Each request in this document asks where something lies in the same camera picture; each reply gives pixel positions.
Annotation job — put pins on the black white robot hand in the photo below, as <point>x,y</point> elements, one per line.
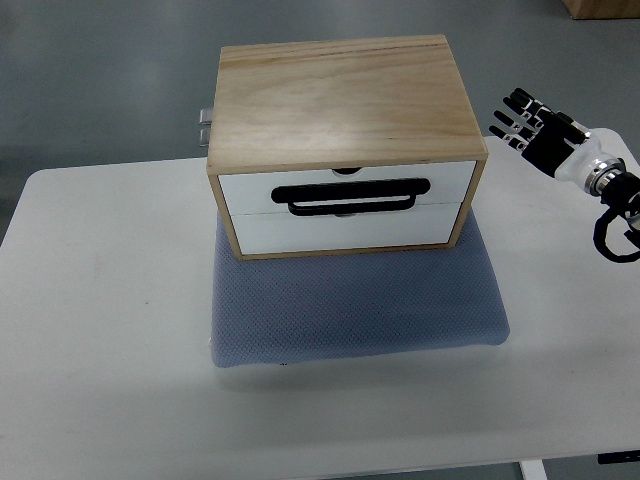
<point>552,142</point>

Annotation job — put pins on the white drawer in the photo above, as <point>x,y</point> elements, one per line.
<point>286,233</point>
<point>247,194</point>

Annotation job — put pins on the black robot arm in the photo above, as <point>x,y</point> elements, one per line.
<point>610,180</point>

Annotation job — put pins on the wooden drawer cabinet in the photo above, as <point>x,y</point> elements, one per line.
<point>342,105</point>

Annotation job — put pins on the black table control panel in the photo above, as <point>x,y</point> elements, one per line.
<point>618,457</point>

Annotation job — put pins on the blue-grey mesh cushion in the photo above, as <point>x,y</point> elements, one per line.
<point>293,310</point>

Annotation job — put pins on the white table leg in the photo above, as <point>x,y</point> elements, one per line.
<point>533,470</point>

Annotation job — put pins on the metal table clamp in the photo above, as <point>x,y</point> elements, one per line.
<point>205,121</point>

